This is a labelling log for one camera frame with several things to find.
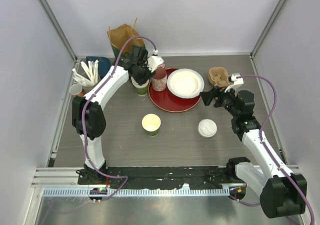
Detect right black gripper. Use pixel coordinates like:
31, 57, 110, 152
200, 84, 241, 118

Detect green paper cups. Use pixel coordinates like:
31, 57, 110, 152
131, 77, 150, 96

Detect white plastic cup lid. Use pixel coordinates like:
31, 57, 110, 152
197, 119, 218, 138

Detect green paper cup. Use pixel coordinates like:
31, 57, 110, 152
141, 113, 161, 137

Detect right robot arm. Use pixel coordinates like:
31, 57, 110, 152
200, 86, 307, 219

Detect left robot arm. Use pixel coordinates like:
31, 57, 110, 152
71, 45, 164, 185

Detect pink floral mug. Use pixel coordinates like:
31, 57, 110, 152
151, 67, 168, 92

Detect brown cardboard cup carrier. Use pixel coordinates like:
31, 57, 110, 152
208, 67, 230, 88

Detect white paper plate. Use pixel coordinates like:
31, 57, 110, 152
166, 68, 205, 99

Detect red round tray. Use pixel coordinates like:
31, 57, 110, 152
148, 68, 200, 113

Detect blue cloth pouch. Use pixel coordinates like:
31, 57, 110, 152
86, 56, 111, 79

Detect green brown paper bag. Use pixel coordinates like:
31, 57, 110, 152
107, 18, 146, 58

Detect white plastic cutlery bundle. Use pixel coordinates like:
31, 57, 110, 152
72, 60, 100, 87

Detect small pink paper cup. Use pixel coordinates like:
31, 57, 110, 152
69, 83, 85, 98

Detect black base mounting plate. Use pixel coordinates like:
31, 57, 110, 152
76, 166, 243, 190

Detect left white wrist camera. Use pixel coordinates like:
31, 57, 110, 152
147, 49, 165, 72

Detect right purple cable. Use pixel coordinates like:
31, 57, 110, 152
229, 74, 315, 225

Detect purple cable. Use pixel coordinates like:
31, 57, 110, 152
81, 36, 159, 201
229, 74, 315, 225

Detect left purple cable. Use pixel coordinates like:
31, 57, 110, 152
81, 36, 159, 201

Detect white slotted cable duct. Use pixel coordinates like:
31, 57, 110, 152
42, 185, 230, 198

